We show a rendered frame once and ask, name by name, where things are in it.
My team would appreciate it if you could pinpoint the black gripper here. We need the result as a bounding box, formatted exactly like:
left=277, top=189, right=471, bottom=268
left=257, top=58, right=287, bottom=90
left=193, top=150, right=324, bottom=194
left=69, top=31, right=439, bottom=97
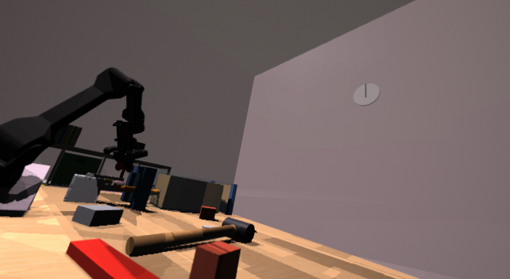
left=104, top=136, right=148, bottom=172

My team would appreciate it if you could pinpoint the hammer with wooden handle and dark head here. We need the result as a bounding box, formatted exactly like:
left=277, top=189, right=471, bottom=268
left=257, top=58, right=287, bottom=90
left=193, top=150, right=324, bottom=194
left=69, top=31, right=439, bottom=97
left=125, top=217, right=255, bottom=255

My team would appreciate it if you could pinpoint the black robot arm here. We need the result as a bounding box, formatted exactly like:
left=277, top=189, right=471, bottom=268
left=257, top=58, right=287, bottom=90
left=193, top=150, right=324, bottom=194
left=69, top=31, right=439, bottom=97
left=0, top=67, right=145, bottom=188

